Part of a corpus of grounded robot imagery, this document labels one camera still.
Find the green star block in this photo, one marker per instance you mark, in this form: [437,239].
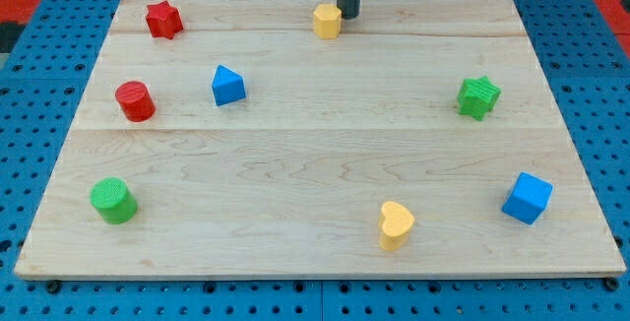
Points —
[476,97]

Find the yellow hexagon block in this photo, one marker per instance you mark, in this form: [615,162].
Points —
[327,20]

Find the red star block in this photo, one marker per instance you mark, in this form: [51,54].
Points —
[163,20]

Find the wooden board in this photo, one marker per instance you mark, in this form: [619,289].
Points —
[287,183]

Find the blue triangle block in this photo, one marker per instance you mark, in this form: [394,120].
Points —
[227,86]

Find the yellow heart block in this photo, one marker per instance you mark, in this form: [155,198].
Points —
[395,224]

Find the red cylinder block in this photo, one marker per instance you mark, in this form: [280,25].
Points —
[135,101]

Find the green cylinder block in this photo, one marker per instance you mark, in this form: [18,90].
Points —
[113,201]

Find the blue cube block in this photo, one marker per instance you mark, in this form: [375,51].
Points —
[527,199]

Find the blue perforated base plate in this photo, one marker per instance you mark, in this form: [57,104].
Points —
[48,48]

